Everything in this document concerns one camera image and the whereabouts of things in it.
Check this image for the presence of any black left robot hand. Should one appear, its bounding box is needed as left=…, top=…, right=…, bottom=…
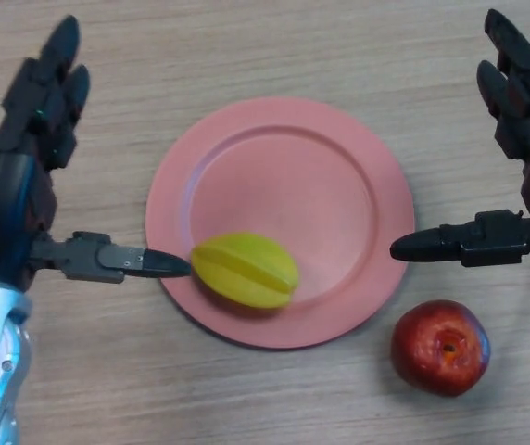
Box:
left=0, top=14, right=193, bottom=293

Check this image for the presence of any yellow starfruit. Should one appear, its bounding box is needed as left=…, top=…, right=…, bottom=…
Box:
left=189, top=231, right=301, bottom=312

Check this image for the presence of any pink round plate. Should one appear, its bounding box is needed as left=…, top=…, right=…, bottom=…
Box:
left=145, top=95, right=417, bottom=350

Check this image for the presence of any red apple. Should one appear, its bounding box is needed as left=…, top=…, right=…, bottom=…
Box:
left=389, top=299, right=492, bottom=398

